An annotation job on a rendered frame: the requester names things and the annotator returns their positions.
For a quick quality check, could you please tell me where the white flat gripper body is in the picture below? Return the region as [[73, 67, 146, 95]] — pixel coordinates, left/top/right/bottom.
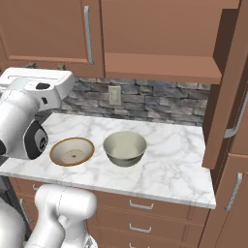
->
[[0, 67, 77, 102]]

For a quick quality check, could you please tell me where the brown base cabinet door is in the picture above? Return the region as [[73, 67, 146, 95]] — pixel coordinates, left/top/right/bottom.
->
[[15, 193, 41, 233]]

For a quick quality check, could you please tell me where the brown tall cabinet upper door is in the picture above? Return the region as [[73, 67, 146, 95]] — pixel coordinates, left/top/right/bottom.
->
[[201, 0, 248, 171]]

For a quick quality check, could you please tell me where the brown tall cabinet door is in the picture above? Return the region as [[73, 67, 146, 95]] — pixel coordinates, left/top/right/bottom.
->
[[198, 154, 248, 248], [201, 0, 248, 171]]

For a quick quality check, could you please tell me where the brown tall cabinet lower door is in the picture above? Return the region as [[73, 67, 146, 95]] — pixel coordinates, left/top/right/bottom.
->
[[198, 154, 248, 248]]

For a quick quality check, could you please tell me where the white bowl with tan rim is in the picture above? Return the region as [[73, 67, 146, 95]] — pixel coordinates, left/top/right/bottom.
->
[[48, 137, 96, 168]]

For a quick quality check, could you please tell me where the grey-green deep bowl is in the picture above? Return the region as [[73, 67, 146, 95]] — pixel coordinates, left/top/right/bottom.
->
[[103, 130, 148, 169]]

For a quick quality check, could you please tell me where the narrow brown drawer front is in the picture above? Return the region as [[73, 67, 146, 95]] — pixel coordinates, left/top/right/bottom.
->
[[9, 176, 45, 198]]

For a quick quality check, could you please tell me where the brown wall cabinet door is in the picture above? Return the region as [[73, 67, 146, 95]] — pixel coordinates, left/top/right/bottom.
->
[[0, 0, 107, 78]]

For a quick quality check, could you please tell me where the long silver cabinet door handle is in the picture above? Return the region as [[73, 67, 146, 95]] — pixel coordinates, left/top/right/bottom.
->
[[83, 5, 95, 66]]

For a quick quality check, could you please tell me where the grey wall power outlet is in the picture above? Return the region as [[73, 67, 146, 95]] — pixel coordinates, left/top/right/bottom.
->
[[108, 84, 123, 107]]

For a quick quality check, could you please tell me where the wide brown wall cabinet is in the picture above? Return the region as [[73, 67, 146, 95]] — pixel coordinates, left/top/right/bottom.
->
[[100, 0, 242, 85]]

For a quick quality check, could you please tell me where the silver base cabinet door handle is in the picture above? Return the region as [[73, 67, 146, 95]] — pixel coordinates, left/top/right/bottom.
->
[[18, 198, 32, 225]]

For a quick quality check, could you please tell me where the curved silver tall cabinet handle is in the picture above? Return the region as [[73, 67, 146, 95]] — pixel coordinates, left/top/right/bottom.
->
[[223, 92, 248, 140]]

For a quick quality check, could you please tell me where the straight silver tall cabinet handle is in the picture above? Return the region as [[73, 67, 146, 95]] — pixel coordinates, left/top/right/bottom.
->
[[224, 171, 244, 212]]

